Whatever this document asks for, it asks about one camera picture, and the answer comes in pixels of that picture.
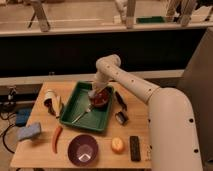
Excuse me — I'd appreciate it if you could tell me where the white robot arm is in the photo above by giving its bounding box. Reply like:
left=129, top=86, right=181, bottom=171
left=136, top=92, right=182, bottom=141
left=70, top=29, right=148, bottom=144
left=93, top=55, right=203, bottom=171

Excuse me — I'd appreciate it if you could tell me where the dark red bowl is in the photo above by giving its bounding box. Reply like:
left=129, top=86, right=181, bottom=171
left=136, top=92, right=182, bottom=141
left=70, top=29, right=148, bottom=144
left=89, top=89, right=109, bottom=108

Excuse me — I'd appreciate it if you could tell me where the metal fork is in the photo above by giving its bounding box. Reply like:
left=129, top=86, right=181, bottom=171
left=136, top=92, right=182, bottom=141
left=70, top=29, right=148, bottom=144
left=71, top=106, right=91, bottom=124

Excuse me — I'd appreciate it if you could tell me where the black rectangular tool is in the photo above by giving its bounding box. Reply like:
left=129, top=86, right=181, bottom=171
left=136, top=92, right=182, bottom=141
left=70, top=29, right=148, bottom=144
left=115, top=111, right=129, bottom=125

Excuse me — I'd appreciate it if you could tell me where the green plastic tray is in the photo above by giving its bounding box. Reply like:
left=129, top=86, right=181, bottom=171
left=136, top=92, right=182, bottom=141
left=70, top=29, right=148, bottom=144
left=60, top=82, right=114, bottom=132

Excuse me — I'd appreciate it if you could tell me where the white cup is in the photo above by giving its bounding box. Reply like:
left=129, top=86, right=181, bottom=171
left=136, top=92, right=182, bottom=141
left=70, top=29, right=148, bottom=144
left=44, top=90, right=56, bottom=101

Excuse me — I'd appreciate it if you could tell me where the yellow apple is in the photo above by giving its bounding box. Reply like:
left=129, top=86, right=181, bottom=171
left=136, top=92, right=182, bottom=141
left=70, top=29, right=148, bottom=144
left=111, top=137, right=125, bottom=154

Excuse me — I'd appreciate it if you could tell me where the black object beside banana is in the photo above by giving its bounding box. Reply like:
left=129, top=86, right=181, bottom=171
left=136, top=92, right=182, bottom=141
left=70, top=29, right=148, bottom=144
left=44, top=99, right=56, bottom=116

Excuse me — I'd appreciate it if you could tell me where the black remote control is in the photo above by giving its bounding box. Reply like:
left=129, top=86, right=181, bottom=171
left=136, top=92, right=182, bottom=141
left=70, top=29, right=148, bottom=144
left=130, top=136, right=141, bottom=162

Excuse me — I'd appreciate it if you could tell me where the blue sponge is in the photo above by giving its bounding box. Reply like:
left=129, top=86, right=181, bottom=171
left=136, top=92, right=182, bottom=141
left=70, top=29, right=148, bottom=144
left=17, top=122, right=41, bottom=141

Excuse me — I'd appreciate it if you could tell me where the blue box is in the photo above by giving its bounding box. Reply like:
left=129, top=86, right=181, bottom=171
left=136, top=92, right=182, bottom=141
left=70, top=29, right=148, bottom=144
left=15, top=108, right=31, bottom=127

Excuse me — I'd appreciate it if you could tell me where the black handled brush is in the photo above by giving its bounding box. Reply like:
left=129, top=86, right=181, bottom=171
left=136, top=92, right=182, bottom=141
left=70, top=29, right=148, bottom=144
left=115, top=91, right=127, bottom=111

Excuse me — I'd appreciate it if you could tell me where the black cable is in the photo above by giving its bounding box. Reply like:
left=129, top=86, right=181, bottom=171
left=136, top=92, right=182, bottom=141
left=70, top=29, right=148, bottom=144
left=1, top=123, right=18, bottom=155

